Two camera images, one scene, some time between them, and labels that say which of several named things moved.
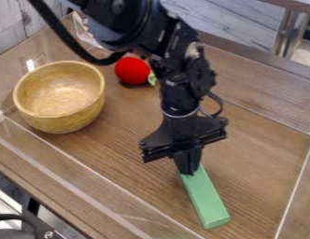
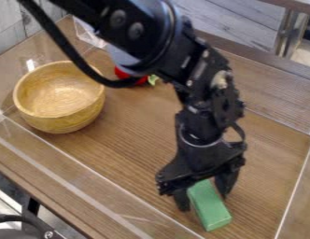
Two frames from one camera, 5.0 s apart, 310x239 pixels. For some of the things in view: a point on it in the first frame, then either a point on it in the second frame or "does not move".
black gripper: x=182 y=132 to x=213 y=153
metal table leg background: x=296 y=23 does not move
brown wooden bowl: x=60 y=96 does not move
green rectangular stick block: x=205 y=198 does not move
